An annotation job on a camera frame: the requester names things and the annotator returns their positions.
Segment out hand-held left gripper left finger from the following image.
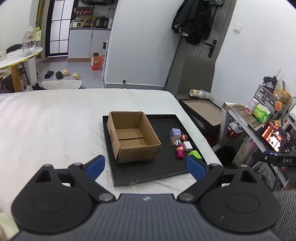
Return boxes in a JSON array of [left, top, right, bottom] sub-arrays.
[[35, 155, 116, 203]]

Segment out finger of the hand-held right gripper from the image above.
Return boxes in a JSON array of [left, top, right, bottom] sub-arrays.
[[252, 150, 278, 164]]

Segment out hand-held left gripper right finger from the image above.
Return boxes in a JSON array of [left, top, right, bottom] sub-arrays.
[[177, 156, 262, 202]]

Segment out green toy box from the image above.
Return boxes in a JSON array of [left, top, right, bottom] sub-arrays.
[[188, 150, 202, 161]]

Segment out black tray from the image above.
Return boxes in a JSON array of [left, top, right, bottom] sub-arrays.
[[102, 114, 207, 187]]

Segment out small doll figure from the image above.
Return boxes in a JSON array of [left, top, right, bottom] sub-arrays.
[[171, 134, 189, 147]]

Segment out brown cardboard box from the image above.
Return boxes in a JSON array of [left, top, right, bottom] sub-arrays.
[[107, 111, 162, 164]]

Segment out tablet screen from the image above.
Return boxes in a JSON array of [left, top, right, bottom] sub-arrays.
[[260, 123, 289, 152]]

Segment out metal shelf rack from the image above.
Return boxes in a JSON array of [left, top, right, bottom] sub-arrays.
[[220, 102, 296, 186]]

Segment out black bin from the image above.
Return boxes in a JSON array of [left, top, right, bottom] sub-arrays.
[[217, 146, 237, 167]]

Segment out green tissue pack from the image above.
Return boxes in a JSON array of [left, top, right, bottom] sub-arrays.
[[253, 104, 271, 123]]

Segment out patterned mat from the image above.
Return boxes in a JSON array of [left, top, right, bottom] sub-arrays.
[[229, 104, 264, 130]]

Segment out pink bottle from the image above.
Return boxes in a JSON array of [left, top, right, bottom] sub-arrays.
[[245, 98, 259, 114]]

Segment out brown side tray table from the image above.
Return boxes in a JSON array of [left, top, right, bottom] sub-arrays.
[[179, 98, 223, 133]]

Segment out striped grey clothing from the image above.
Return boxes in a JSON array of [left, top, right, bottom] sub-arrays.
[[273, 190, 296, 241]]

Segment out grey drawer organizer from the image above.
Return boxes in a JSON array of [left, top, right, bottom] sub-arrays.
[[254, 85, 281, 109]]

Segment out wicker basket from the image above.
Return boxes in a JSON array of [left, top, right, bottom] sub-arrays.
[[273, 85, 291, 103]]

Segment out white floor mat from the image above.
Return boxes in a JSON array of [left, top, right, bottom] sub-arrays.
[[41, 80, 83, 90]]

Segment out grey upholstered chair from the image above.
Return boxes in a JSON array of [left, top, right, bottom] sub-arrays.
[[176, 54, 215, 100]]

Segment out orange carton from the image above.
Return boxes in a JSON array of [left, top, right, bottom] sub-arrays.
[[91, 52, 103, 70]]

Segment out black door lock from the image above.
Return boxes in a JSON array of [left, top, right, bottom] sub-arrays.
[[203, 39, 217, 58]]

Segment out dark wooden chair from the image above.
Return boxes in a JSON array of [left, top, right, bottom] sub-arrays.
[[6, 44, 31, 90]]

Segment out grey kitchen cabinet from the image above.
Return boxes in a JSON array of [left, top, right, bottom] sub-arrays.
[[68, 27, 111, 59]]

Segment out round table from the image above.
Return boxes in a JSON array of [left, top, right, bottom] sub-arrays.
[[0, 46, 43, 92]]

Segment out glass jar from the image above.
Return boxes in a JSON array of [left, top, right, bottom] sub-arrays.
[[22, 26, 37, 56]]

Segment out black rice cooker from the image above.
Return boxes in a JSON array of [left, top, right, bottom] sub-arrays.
[[96, 17, 109, 28]]

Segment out black hanging jackets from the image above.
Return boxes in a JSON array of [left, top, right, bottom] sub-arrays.
[[171, 0, 213, 45]]

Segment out black framed glass door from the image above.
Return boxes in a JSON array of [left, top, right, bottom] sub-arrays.
[[45, 0, 74, 57]]

